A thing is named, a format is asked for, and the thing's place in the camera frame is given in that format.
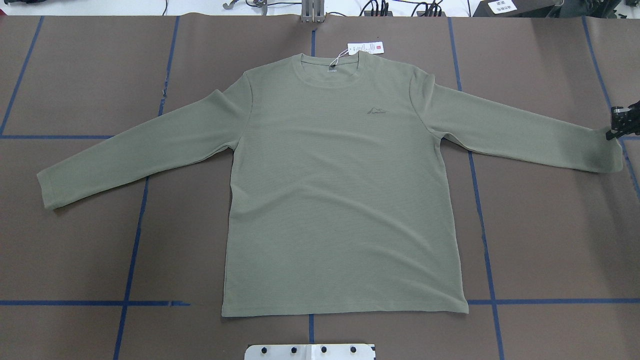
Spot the olive green long-sleeve shirt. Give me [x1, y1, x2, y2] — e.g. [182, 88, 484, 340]
[37, 52, 624, 318]

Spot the white paper hang tag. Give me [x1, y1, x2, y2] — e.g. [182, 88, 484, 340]
[347, 41, 386, 56]

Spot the black box white label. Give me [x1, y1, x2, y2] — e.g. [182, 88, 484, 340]
[471, 0, 565, 18]

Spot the white central pedestal column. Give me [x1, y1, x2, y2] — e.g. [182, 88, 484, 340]
[244, 342, 377, 360]

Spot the aluminium frame post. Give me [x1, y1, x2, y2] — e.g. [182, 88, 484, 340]
[300, 0, 326, 23]

